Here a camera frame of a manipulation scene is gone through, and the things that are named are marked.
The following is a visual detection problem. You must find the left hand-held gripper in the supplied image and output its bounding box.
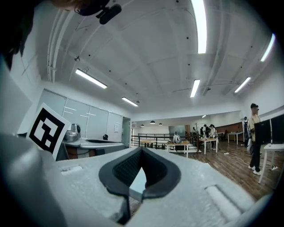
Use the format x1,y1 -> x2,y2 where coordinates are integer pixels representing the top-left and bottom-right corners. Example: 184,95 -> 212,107
26,102 -> 71,161

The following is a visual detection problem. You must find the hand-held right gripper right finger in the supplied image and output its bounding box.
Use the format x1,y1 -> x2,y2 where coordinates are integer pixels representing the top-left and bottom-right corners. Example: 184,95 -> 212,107
130,146 -> 256,227

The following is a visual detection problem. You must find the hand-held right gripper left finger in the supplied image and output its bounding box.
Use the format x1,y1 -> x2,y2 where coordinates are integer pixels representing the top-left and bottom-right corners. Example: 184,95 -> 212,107
55,146 -> 143,227

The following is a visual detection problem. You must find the grey counter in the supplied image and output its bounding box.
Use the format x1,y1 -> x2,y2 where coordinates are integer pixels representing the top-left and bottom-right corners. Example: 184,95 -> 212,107
63,137 -> 125,159

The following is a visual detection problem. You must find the wooden table with white legs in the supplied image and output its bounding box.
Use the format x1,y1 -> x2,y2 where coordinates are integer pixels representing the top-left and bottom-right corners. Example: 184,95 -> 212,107
166,140 -> 189,158

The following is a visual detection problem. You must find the long ceiling light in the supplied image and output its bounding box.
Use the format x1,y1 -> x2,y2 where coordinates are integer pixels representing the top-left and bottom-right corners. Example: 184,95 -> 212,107
260,33 -> 276,63
189,79 -> 201,98
75,68 -> 108,90
234,76 -> 252,94
121,97 -> 139,107
190,0 -> 207,54

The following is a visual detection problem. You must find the black metal railing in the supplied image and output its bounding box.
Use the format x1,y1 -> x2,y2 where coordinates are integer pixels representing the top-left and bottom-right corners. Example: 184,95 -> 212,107
130,133 -> 200,152

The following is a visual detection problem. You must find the round wooden table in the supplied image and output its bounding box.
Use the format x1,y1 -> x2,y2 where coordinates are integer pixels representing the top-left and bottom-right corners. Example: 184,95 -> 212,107
140,139 -> 157,148

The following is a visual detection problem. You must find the long white table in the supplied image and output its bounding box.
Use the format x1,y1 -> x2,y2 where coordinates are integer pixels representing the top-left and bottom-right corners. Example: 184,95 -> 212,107
227,131 -> 244,145

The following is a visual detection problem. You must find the white desk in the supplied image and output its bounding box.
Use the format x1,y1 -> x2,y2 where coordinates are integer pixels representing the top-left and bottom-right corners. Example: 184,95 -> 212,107
258,143 -> 284,184

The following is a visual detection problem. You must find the black monitor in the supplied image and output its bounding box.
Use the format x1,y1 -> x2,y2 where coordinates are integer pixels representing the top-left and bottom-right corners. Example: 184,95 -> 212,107
254,119 -> 272,145
270,113 -> 284,145

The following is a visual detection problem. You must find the glass partition wall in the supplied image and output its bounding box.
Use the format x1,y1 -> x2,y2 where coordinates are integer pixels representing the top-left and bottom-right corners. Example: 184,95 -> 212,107
41,88 -> 123,142

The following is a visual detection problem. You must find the black head-mounted camera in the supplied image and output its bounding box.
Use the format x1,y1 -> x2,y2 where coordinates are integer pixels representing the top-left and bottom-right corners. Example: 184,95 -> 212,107
95,4 -> 122,25

